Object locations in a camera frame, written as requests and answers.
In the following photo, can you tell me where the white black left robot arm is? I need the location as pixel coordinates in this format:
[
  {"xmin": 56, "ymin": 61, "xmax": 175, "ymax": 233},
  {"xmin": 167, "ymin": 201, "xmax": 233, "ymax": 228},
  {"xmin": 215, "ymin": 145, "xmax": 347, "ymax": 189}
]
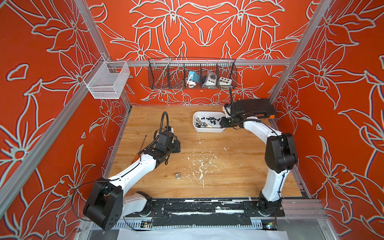
[{"xmin": 74, "ymin": 112, "xmax": 181, "ymax": 231}]

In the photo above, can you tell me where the black wire wall basket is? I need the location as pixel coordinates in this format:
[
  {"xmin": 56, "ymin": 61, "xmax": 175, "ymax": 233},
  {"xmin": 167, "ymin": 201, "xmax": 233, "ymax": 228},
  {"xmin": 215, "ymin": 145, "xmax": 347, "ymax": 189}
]
[{"xmin": 148, "ymin": 57, "xmax": 238, "ymax": 90}]

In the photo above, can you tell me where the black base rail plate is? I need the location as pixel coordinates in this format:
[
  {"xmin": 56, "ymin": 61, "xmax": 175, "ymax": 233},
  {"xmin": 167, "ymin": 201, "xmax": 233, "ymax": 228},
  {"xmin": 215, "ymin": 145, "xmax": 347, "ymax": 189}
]
[{"xmin": 124, "ymin": 198, "xmax": 286, "ymax": 218}]

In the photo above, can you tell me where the white plastic storage box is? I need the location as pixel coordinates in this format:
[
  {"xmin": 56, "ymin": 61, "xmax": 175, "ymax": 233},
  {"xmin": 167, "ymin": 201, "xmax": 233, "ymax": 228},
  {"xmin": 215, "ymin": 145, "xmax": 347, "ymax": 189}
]
[{"xmin": 193, "ymin": 111, "xmax": 226, "ymax": 133}]

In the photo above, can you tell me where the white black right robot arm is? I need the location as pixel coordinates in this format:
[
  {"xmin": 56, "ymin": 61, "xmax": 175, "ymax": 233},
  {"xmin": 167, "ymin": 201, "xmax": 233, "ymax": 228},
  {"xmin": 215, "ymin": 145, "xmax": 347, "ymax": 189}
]
[{"xmin": 220, "ymin": 91, "xmax": 298, "ymax": 217}]

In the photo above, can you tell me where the white dotted cube in basket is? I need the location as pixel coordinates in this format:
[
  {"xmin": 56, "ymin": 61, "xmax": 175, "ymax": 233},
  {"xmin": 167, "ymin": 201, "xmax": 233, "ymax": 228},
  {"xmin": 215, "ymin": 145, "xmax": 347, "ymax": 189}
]
[{"xmin": 219, "ymin": 77, "xmax": 232, "ymax": 88}]

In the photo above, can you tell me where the clear plastic wall bin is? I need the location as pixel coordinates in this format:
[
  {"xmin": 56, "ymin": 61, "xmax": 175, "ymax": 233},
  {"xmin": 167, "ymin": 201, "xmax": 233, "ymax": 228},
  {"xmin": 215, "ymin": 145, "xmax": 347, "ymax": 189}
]
[{"xmin": 84, "ymin": 62, "xmax": 131, "ymax": 100}]

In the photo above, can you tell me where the black orange tool case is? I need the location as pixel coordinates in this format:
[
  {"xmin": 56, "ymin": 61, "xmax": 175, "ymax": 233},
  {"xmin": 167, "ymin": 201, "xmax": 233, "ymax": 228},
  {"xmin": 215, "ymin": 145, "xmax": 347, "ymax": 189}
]
[{"xmin": 234, "ymin": 99, "xmax": 277, "ymax": 119}]

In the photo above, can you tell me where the orange handled screwdriver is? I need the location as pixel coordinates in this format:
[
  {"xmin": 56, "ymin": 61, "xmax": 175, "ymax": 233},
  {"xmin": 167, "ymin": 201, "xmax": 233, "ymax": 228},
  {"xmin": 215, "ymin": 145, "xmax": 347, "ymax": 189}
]
[{"xmin": 132, "ymin": 135, "xmax": 147, "ymax": 164}]

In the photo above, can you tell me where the teal box in basket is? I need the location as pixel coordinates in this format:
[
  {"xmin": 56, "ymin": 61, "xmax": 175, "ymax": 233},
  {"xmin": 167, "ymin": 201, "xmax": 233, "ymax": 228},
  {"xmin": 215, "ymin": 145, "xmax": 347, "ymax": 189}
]
[{"xmin": 186, "ymin": 71, "xmax": 200, "ymax": 88}]

